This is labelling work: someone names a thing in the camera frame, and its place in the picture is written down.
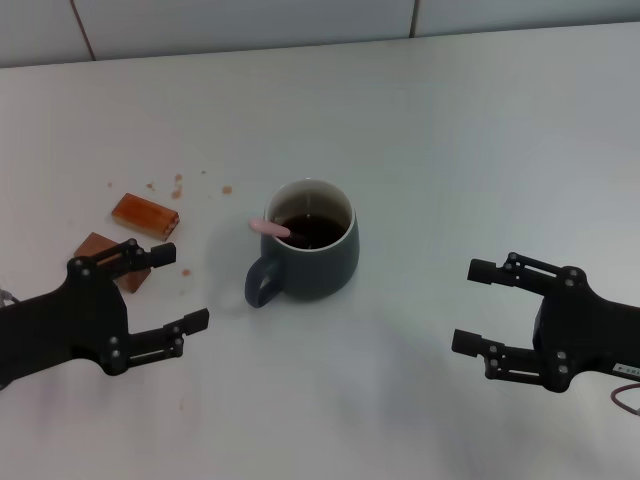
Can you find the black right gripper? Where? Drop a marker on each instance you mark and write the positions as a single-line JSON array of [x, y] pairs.
[[595, 335]]

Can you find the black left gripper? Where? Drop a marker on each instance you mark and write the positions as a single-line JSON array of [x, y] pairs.
[[65, 325]]

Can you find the grey ceramic cup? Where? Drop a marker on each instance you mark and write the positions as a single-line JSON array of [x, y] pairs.
[[315, 272]]

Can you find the brown wooden spoon rest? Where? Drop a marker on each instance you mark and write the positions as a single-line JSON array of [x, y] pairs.
[[135, 281]]

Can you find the orange grooved wooden block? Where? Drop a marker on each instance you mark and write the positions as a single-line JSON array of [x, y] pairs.
[[145, 215]]

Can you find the dark coffee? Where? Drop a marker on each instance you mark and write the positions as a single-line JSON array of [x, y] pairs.
[[325, 230]]

